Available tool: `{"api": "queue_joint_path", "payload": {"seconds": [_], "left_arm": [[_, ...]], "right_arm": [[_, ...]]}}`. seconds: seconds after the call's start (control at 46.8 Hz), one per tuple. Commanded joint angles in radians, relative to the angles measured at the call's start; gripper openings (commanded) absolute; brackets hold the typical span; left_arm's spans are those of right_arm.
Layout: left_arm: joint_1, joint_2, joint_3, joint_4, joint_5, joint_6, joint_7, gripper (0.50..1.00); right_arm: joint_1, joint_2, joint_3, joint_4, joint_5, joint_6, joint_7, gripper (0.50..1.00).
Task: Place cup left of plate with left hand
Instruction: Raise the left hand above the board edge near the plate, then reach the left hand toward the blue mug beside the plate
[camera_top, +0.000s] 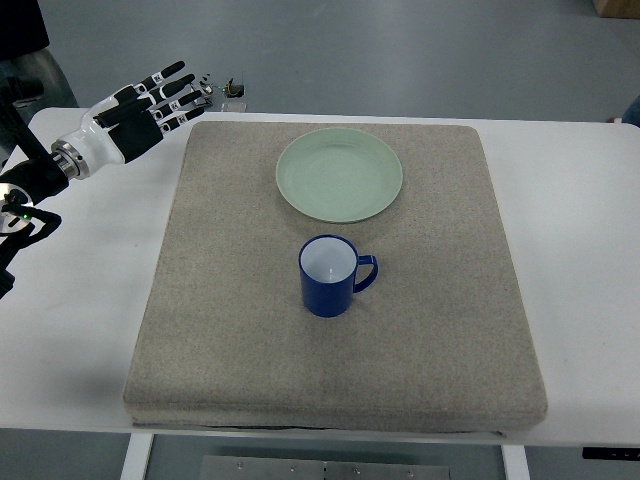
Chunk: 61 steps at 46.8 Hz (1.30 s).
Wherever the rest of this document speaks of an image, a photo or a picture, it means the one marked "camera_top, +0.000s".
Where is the beige fabric cushion mat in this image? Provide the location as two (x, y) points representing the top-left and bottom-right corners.
(124, 121), (547, 433)

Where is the black robot torso corner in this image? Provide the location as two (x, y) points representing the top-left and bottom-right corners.
(0, 0), (50, 61)

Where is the small electronic part on floor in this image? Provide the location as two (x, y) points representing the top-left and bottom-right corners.
(223, 78), (245, 98)

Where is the light green plate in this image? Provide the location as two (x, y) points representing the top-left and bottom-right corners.
(275, 127), (404, 224)

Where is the metal bracket debris on floor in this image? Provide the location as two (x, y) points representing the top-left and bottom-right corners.
(191, 74), (216, 108)

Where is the white table leg frame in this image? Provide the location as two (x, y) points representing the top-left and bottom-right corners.
(120, 433), (154, 480)

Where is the cardboard box corner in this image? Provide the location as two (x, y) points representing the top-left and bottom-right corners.
(593, 0), (640, 19)

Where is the metal base plate under table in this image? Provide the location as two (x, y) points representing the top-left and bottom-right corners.
(199, 455), (451, 480)

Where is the black table control panel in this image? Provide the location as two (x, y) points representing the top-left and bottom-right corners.
(582, 447), (640, 461)

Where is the blue mug white inside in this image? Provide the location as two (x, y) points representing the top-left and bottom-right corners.
(298, 234), (379, 318)

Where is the blue object at right edge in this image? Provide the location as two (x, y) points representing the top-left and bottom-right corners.
(621, 96), (640, 127)

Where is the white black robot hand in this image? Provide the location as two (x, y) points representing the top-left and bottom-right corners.
(52, 61), (204, 179)

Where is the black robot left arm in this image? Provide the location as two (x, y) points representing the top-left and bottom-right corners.
(1, 61), (204, 293)

